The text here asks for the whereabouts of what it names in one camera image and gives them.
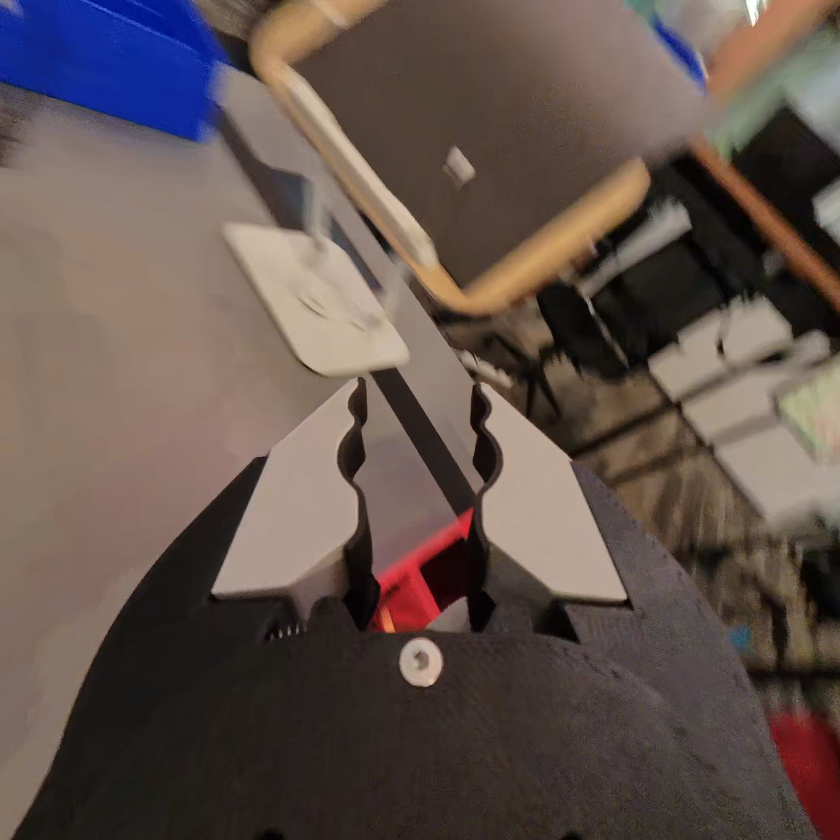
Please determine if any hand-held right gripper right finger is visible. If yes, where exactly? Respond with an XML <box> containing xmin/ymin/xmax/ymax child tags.
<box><xmin>469</xmin><ymin>384</ymin><xmax>628</xmax><ymax>627</ymax></box>

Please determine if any red storage crate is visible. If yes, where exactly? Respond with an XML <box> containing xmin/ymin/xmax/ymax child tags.
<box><xmin>768</xmin><ymin>713</ymin><xmax>840</xmax><ymax>840</ymax></box>

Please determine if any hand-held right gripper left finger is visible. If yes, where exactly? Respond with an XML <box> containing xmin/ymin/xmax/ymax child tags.
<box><xmin>213</xmin><ymin>378</ymin><xmax>379</xmax><ymax>627</ymax></box>

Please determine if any background office desk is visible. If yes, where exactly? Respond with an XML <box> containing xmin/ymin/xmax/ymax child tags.
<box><xmin>689</xmin><ymin>132</ymin><xmax>840</xmax><ymax>309</ymax></box>

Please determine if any red plastic bin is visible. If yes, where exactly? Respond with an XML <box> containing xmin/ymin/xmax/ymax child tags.
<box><xmin>372</xmin><ymin>510</ymin><xmax>476</xmax><ymax>634</ymax></box>

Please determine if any blue plastic bin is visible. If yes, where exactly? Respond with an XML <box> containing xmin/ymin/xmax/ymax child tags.
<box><xmin>0</xmin><ymin>0</ymin><xmax>221</xmax><ymax>141</ymax></box>

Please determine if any small blue desk bin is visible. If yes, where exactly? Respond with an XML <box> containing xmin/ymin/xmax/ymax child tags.
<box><xmin>654</xmin><ymin>20</ymin><xmax>710</xmax><ymax>86</ymax></box>

